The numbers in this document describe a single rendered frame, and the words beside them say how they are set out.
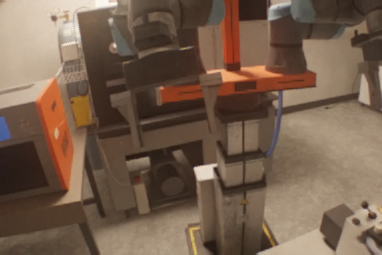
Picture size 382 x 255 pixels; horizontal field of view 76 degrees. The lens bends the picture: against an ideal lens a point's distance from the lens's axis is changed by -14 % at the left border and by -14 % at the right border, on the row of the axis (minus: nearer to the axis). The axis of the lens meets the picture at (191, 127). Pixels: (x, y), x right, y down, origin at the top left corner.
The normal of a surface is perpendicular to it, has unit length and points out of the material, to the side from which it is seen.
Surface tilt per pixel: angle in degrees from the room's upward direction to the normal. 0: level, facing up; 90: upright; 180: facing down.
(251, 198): 90
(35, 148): 90
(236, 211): 90
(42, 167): 90
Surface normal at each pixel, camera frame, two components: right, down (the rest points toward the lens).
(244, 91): 0.15, 0.40
